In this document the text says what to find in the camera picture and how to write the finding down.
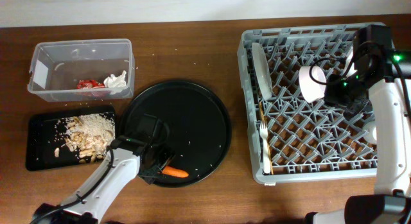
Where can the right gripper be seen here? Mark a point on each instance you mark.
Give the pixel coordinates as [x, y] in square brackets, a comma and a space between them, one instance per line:
[331, 97]

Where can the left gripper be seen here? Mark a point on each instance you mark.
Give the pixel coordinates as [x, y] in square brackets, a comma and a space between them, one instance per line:
[167, 155]

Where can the orange carrot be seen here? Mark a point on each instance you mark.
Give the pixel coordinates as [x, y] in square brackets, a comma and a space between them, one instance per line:
[173, 172]

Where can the pink bowl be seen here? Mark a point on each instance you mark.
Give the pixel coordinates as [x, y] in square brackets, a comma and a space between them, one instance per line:
[310, 90]

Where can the grey plate with food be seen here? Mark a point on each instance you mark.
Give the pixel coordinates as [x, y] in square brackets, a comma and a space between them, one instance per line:
[262, 70]

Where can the wooden chopstick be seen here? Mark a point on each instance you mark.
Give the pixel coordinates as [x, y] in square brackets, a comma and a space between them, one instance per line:
[263, 119]

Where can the white tissue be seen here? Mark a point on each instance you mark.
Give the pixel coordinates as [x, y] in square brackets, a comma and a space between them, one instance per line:
[113, 81]

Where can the red snack wrapper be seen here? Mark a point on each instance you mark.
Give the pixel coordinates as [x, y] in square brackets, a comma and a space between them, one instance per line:
[89, 84]

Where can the white plastic fork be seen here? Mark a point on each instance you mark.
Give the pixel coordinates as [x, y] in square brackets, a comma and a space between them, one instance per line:
[263, 131]

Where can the cream cup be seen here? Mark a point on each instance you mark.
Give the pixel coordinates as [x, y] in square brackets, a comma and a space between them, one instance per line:
[370, 132]

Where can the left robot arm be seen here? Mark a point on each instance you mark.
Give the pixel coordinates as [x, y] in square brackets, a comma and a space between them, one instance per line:
[126, 159]

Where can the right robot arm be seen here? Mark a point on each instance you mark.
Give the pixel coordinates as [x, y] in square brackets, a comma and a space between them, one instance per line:
[379, 75]

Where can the grey dishwasher rack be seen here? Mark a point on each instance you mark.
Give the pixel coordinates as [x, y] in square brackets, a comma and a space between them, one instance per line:
[307, 141]

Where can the round black tray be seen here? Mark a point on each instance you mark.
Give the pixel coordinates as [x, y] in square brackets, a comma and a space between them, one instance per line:
[200, 127]

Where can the rice and peanut shell pile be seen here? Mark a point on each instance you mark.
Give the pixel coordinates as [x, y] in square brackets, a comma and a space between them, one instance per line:
[89, 135]

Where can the single peanut shell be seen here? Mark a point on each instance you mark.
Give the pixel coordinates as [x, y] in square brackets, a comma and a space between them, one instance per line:
[57, 152]

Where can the black rectangular tray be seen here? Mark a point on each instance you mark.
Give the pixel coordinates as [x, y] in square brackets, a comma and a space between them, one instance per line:
[46, 133]

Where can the clear plastic bin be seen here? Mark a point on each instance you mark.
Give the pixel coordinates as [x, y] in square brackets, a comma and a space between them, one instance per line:
[57, 67]

